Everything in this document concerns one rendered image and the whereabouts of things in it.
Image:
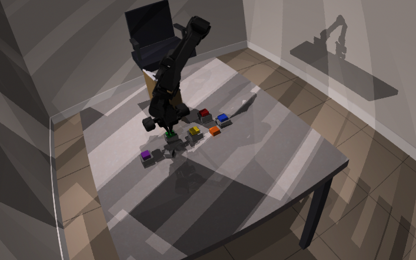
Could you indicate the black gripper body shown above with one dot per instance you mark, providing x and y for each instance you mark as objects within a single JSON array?
[{"x": 149, "y": 123}]

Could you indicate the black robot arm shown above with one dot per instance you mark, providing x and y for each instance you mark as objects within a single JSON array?
[{"x": 169, "y": 77}]

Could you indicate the purple button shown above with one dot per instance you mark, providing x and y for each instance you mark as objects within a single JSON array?
[{"x": 146, "y": 158}]

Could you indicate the green button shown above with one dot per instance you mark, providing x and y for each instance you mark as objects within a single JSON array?
[{"x": 171, "y": 138}]

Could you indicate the blue button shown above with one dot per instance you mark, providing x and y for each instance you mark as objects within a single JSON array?
[{"x": 222, "y": 121}]

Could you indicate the red button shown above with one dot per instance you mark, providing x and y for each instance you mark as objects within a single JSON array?
[{"x": 204, "y": 115}]

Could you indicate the yellow button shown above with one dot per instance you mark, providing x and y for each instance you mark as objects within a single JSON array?
[{"x": 195, "y": 134}]

